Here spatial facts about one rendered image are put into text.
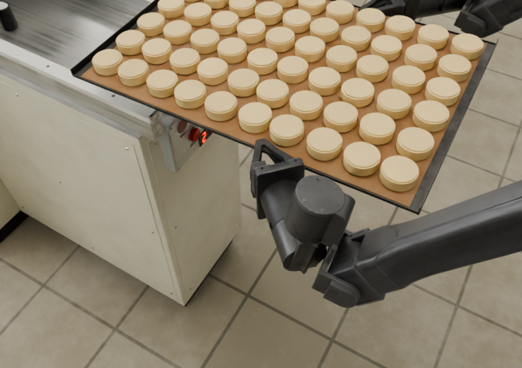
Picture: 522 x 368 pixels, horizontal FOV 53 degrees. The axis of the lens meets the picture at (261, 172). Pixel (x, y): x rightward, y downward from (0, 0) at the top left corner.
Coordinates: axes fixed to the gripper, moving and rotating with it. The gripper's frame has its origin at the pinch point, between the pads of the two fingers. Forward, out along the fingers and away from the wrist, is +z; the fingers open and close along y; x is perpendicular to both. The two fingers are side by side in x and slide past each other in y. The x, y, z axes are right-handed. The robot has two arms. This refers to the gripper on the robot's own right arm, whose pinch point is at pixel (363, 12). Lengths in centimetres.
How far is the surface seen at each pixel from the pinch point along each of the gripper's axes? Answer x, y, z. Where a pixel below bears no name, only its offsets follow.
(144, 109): 4.7, -9.1, 42.9
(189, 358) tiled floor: 17, -99, 48
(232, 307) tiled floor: 5, -99, 32
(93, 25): -32, -15, 51
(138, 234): -1, -56, 53
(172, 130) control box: 3.5, -16.9, 38.6
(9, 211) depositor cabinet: -42, -86, 97
